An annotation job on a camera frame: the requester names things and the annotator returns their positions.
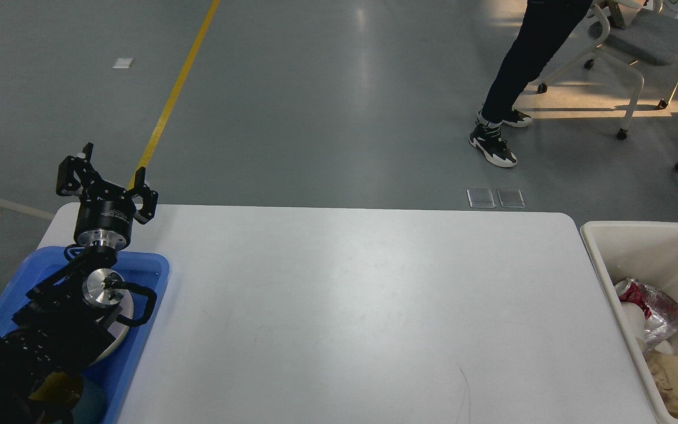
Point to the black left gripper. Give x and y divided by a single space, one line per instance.
106 223

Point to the crushed red soda can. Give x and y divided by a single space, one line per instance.
630 290

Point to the aluminium foil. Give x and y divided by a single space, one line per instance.
662 320

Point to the white paper cup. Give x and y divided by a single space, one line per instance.
636 320

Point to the brown paper bag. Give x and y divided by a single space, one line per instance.
677 383

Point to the brown paper ball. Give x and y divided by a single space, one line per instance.
665 377

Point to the pink plate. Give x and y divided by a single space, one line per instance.
118 335

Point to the dark teal mug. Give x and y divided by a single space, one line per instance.
64 398

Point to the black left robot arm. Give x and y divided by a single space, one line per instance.
64 327

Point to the white plastic bin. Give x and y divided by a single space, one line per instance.
647 251

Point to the paper cup in bin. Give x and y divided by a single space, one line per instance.
665 347

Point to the floor outlet plate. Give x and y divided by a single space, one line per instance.
480 198
511 198

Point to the grey office chair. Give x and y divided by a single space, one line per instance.
624 34

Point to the person in black trousers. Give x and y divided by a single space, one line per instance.
545 27

